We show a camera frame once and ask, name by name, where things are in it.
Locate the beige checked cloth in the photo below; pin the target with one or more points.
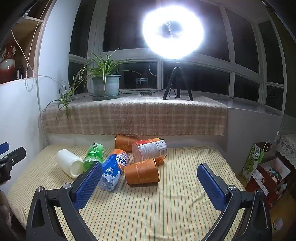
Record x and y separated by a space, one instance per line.
138 115

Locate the green tea bottle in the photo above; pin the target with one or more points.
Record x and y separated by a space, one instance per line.
93 154

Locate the grey green flower pot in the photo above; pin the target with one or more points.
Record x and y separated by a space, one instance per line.
105 85

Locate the blue label water bottle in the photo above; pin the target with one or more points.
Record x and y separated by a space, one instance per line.
114 169

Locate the white plastic jar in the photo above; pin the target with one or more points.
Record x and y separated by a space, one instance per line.
67 162

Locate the white window frame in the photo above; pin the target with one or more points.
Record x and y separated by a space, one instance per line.
161 55

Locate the wooden shelf cabinet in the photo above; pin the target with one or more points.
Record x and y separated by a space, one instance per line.
34 25

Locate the green paper bag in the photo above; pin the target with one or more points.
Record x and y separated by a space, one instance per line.
253 162

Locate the orange paper cup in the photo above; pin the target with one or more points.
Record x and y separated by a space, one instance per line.
141 172
123 143

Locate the person's left forearm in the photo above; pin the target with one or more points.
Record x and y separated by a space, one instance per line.
4 208

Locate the red white vase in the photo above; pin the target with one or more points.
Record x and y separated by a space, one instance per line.
8 62

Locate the red white instant noodle cup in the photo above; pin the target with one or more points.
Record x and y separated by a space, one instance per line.
150 150

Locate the black tripod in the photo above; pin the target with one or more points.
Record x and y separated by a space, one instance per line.
177 78

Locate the spider plant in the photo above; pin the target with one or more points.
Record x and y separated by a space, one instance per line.
101 66

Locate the red cardboard box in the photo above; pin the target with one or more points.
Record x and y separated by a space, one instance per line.
263 183

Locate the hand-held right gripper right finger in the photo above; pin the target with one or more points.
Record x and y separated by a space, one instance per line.
211 185

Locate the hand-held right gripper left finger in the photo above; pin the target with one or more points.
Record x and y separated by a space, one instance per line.
89 183

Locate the white lace cloth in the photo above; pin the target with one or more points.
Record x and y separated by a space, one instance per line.
288 144

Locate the yellow striped bed sheet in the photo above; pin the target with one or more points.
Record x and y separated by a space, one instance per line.
148 208

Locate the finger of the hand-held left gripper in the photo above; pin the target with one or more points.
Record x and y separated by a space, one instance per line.
4 148
13 156

